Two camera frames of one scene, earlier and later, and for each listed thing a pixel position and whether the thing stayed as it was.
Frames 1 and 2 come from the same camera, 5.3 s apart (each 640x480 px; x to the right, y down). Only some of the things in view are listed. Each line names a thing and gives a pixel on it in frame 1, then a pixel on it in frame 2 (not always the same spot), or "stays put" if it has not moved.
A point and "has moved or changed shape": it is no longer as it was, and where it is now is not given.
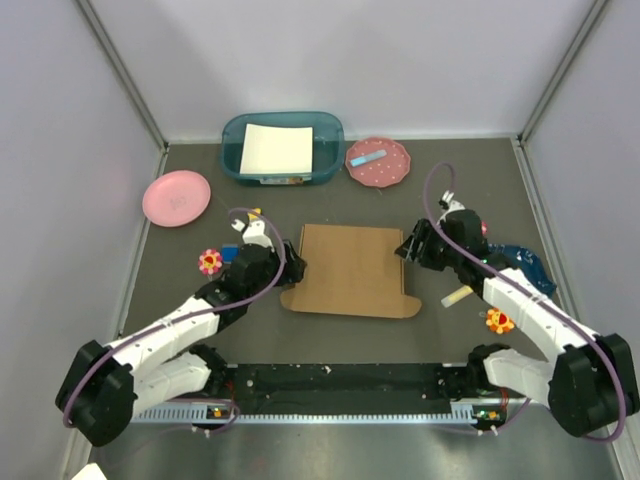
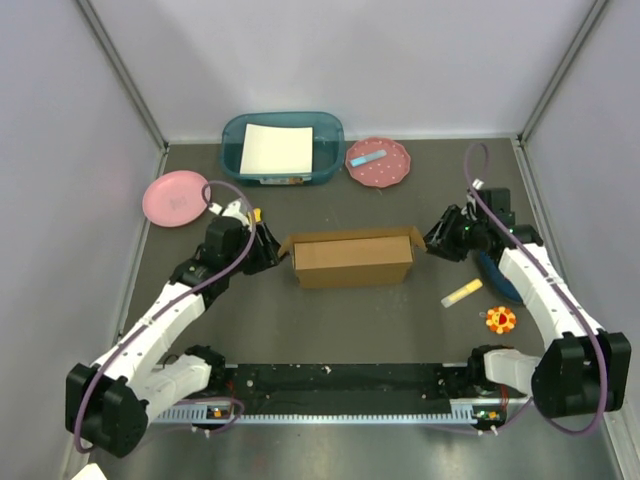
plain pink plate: x=175 y=198 stays put
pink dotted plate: x=383 y=171 stays put
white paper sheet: x=276 y=149 stays put
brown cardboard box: x=351 y=271 has moved or changed shape
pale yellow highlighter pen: x=461 y=293 stays put
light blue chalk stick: x=368 y=157 stays put
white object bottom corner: x=90 y=472 stays put
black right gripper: x=425 y=231 -> x=440 y=239
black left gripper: x=294 y=265 -> x=267 y=253
